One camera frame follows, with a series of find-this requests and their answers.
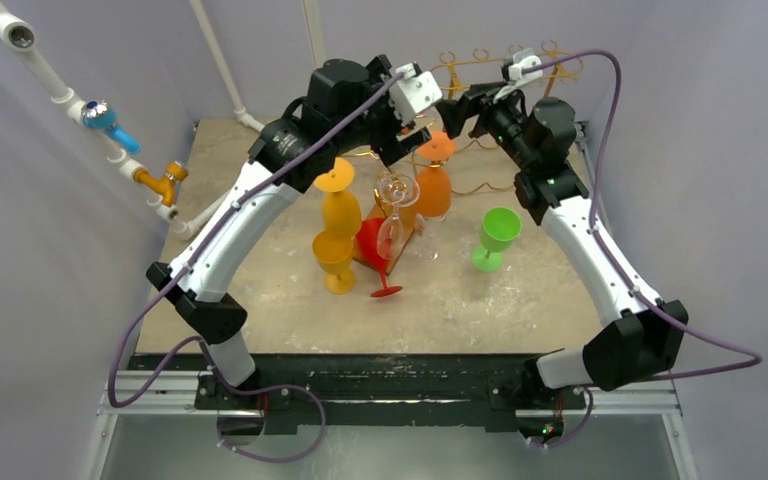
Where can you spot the clear wine glass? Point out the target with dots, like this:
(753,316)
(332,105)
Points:
(396,192)
(425,231)

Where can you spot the orange goblet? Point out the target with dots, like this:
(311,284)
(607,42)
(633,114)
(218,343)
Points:
(435,196)

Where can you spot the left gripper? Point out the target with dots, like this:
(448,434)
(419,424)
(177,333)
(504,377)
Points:
(402,142)

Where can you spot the white PVC pipe assembly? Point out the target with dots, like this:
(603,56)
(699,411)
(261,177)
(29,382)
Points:
(99,119)

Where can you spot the gold scroll wine glass rack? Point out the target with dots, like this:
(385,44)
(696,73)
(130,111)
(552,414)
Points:
(409,215)

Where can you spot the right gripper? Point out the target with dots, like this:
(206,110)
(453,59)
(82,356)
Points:
(466,107)

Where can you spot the yellow goblet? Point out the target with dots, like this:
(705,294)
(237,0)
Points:
(340,209)
(334,255)

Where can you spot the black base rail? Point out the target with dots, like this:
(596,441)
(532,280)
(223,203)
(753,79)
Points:
(500,393)

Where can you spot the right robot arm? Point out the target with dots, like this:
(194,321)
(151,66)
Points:
(641,333)

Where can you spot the green goblet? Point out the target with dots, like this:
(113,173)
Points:
(500,227)

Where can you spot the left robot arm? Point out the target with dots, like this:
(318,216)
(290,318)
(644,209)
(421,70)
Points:
(347,105)

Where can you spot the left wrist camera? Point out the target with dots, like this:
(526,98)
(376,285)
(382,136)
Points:
(413,93)

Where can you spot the red goblet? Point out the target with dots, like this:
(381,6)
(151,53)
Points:
(367,239)

